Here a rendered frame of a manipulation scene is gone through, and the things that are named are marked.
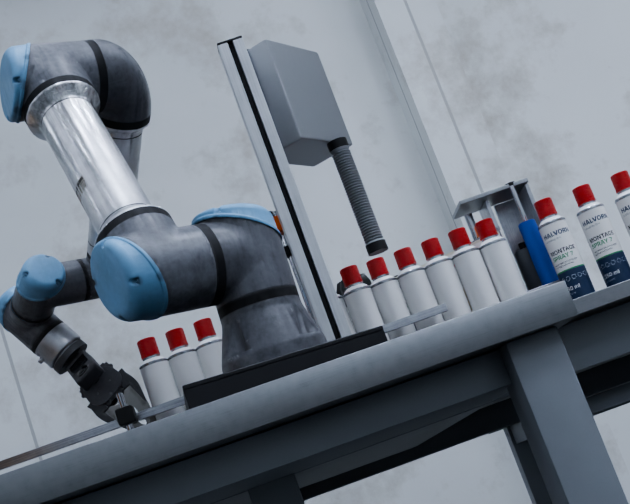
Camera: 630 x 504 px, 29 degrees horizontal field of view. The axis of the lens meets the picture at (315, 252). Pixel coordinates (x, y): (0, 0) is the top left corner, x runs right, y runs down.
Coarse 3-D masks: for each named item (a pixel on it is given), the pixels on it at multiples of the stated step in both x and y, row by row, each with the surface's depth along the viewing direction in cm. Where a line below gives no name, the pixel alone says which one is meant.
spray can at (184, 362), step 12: (168, 336) 212; (180, 336) 212; (180, 348) 211; (192, 348) 212; (168, 360) 212; (180, 360) 210; (192, 360) 210; (180, 372) 210; (192, 372) 210; (180, 384) 210; (180, 396) 210
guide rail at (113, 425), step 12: (420, 312) 209; (432, 312) 209; (396, 324) 209; (408, 324) 209; (156, 408) 205; (168, 408) 205; (84, 432) 204; (96, 432) 204; (48, 444) 204; (60, 444) 204; (72, 444) 205; (24, 456) 203; (36, 456) 203; (0, 468) 203
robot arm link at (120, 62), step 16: (112, 48) 188; (112, 64) 186; (128, 64) 189; (112, 80) 186; (128, 80) 189; (144, 80) 193; (112, 96) 188; (128, 96) 190; (144, 96) 193; (112, 112) 191; (128, 112) 192; (144, 112) 194; (112, 128) 193; (128, 128) 194; (128, 144) 197; (128, 160) 198
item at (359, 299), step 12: (348, 276) 213; (360, 276) 214; (348, 288) 213; (360, 288) 212; (348, 300) 212; (360, 300) 211; (372, 300) 212; (360, 312) 211; (372, 312) 211; (360, 324) 211; (372, 324) 210
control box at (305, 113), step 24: (264, 48) 206; (288, 48) 211; (264, 72) 206; (288, 72) 207; (312, 72) 215; (264, 96) 206; (288, 96) 204; (312, 96) 211; (288, 120) 203; (312, 120) 207; (336, 120) 214; (288, 144) 203; (312, 144) 207
